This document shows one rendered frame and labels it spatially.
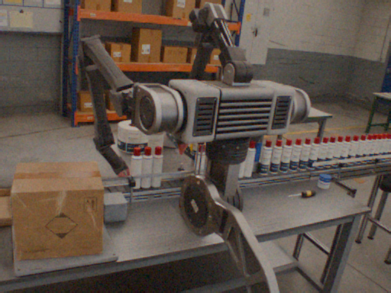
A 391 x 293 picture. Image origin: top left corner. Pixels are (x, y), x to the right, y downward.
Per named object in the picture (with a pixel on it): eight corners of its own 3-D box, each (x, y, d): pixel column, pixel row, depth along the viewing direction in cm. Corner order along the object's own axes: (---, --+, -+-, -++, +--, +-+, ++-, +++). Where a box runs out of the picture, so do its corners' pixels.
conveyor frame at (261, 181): (298, 172, 236) (299, 165, 235) (309, 179, 227) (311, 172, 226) (15, 203, 163) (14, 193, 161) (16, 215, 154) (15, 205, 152)
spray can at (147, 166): (148, 183, 187) (151, 145, 180) (151, 188, 182) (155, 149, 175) (138, 184, 184) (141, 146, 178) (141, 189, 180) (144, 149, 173)
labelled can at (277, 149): (273, 170, 222) (280, 138, 215) (279, 174, 218) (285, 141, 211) (266, 171, 220) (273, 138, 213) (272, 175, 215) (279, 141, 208)
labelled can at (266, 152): (263, 172, 219) (269, 139, 212) (269, 175, 214) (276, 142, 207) (256, 172, 216) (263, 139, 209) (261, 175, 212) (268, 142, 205)
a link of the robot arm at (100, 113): (79, 58, 137) (105, 52, 142) (74, 53, 141) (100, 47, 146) (96, 149, 163) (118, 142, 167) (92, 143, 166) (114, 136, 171)
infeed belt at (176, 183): (299, 172, 235) (301, 166, 234) (308, 177, 228) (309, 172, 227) (15, 202, 161) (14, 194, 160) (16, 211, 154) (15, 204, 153)
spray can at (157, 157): (158, 182, 189) (161, 145, 182) (162, 187, 185) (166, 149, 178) (148, 184, 186) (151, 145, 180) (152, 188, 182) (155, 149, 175)
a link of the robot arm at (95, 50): (72, 32, 134) (98, 27, 138) (76, 62, 144) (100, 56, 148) (121, 103, 110) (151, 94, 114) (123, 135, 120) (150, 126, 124)
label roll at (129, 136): (154, 146, 238) (156, 123, 233) (141, 156, 220) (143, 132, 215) (126, 140, 243) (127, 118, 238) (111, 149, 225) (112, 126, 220)
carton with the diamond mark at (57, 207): (95, 219, 156) (96, 160, 146) (102, 253, 135) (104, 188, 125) (21, 223, 145) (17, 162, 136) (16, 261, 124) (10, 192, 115)
